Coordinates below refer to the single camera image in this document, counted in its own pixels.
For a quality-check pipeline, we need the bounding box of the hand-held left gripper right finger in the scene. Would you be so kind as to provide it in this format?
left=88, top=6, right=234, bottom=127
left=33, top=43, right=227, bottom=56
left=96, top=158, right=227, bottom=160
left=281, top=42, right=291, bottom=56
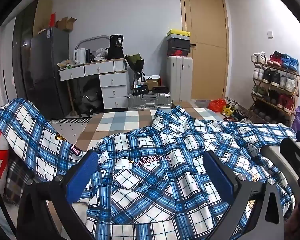
left=197, top=151, right=286, bottom=240

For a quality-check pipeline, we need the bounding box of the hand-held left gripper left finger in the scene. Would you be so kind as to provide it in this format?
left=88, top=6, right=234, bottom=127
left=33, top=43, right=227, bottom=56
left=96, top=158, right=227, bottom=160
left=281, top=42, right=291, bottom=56
left=16, top=151, right=98, bottom=240

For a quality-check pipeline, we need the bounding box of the blue white plaid shirt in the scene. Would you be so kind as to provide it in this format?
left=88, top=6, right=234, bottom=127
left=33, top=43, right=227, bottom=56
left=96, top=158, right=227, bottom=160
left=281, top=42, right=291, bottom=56
left=0, top=97, right=298, bottom=240

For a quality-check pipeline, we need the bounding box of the black white patterned rug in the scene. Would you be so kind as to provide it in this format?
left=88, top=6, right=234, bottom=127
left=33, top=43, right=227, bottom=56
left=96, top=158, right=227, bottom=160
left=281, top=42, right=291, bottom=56
left=49, top=118, right=91, bottom=125

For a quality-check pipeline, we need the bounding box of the scattered pile of shoes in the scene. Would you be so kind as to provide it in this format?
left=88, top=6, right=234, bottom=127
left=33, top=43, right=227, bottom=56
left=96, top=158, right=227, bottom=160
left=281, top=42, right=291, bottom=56
left=221, top=97, right=253, bottom=124

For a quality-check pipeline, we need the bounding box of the red plastic bag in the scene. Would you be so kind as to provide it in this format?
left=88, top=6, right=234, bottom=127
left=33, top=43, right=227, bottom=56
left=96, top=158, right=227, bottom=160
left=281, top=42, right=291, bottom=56
left=207, top=99, right=227, bottom=112

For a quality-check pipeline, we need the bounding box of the white desk with drawers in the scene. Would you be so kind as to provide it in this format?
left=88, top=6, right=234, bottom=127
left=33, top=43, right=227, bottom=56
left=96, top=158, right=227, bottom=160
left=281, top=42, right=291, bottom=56
left=58, top=59, right=129, bottom=117

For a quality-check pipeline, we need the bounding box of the silver suitcase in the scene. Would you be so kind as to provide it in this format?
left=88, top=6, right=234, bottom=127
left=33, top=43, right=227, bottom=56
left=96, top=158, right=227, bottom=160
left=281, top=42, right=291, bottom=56
left=127, top=92, right=172, bottom=111

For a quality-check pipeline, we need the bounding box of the small black box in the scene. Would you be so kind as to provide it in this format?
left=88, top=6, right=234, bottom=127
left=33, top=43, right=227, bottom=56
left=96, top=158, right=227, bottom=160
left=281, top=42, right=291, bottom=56
left=132, top=84, right=149, bottom=96

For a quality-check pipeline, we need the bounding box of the flat black box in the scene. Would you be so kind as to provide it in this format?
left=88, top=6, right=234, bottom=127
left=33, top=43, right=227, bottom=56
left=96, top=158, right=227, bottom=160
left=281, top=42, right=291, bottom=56
left=152, top=86, right=170, bottom=94

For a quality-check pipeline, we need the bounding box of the white upright suitcase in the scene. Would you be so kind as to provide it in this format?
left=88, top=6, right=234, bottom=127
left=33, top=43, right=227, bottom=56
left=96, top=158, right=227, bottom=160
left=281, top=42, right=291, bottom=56
left=166, top=55, right=193, bottom=102

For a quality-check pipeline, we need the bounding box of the dark grey refrigerator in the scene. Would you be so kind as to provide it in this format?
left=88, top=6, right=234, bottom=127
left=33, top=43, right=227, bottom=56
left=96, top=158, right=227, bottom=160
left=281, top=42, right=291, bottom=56
left=21, top=27, right=70, bottom=120

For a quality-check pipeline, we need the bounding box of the brown cardboard box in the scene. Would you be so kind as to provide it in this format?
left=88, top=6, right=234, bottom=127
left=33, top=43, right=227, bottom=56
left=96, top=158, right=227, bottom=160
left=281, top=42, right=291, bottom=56
left=144, top=76, right=162, bottom=91

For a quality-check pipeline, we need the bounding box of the white electric kettle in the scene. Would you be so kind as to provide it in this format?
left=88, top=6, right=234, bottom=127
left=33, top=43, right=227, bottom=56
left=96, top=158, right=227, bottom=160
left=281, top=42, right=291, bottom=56
left=73, top=48, right=87, bottom=65

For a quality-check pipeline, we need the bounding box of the white crumpled plastic bag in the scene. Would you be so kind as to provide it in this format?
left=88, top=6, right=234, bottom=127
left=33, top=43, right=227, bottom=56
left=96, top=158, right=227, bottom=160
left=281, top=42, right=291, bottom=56
left=93, top=48, right=108, bottom=62

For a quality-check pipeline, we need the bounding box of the dark wrapped bouquet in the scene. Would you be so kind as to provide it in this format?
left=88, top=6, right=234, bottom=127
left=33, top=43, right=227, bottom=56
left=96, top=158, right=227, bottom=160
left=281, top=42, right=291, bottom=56
left=124, top=53, right=145, bottom=80

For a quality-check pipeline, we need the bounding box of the black red shoe box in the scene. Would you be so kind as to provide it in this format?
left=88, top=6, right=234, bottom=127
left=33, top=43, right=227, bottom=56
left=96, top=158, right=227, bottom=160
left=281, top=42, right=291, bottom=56
left=167, top=45, right=191, bottom=57

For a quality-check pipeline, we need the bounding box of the dark glass window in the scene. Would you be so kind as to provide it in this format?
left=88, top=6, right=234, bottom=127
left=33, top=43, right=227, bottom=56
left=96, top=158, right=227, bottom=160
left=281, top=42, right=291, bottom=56
left=12, top=0, right=39, bottom=100

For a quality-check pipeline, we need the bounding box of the black package bag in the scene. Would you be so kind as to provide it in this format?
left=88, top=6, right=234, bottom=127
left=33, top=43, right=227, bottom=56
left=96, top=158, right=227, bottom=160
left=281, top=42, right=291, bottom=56
left=107, top=34, right=125, bottom=58

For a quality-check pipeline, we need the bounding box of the tan wooden door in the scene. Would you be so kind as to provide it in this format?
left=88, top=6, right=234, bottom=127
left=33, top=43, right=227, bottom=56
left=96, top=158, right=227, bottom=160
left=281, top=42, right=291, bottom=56
left=179, top=0, right=228, bottom=101

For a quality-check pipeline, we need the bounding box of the yellow shoe box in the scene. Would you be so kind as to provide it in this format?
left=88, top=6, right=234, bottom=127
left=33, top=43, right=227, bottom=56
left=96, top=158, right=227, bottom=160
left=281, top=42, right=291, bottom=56
left=166, top=29, right=191, bottom=38

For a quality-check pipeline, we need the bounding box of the open cardboard box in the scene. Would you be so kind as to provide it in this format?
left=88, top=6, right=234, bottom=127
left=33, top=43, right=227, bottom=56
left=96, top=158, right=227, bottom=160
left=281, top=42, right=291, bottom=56
left=54, top=17, right=77, bottom=32

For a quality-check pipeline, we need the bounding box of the tall flat cardboard sheet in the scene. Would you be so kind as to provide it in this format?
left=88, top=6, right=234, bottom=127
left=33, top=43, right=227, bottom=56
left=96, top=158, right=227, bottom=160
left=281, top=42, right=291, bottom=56
left=32, top=0, right=53, bottom=38

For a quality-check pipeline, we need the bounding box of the grey arched mirror frame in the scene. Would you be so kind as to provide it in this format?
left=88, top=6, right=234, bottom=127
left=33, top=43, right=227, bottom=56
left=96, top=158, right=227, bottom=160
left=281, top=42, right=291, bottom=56
left=76, top=35, right=111, bottom=54

